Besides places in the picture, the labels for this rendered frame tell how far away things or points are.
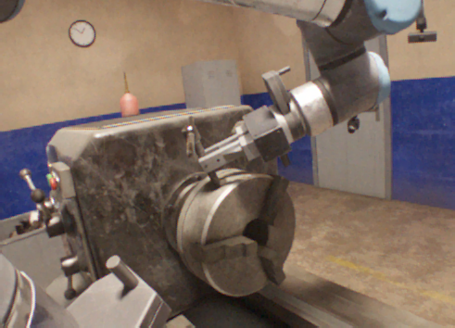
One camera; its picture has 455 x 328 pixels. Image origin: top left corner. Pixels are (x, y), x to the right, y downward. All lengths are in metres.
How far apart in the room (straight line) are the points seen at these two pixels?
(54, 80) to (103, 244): 3.40
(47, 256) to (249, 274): 2.28
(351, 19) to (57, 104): 3.74
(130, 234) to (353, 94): 0.53
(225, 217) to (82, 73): 3.62
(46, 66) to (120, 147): 3.38
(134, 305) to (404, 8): 0.40
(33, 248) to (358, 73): 2.56
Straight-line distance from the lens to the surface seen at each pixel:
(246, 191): 0.58
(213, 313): 1.05
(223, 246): 0.55
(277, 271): 0.66
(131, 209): 0.70
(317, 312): 0.82
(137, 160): 0.68
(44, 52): 4.04
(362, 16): 0.41
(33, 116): 3.94
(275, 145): 0.50
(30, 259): 2.77
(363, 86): 0.55
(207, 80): 4.14
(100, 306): 0.22
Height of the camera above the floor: 1.37
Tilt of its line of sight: 11 degrees down
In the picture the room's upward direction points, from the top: 7 degrees counter-clockwise
